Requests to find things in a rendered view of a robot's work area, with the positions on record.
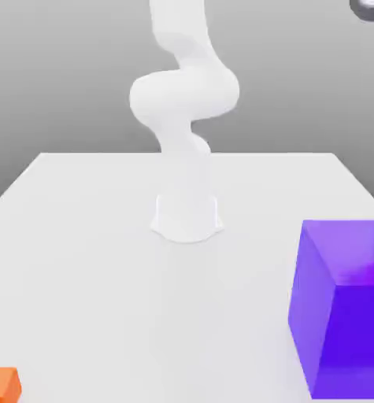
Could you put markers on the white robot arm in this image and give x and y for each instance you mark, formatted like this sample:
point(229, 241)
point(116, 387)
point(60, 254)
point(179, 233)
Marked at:
point(183, 94)

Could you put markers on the large purple box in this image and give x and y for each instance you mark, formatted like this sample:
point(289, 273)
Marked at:
point(347, 330)

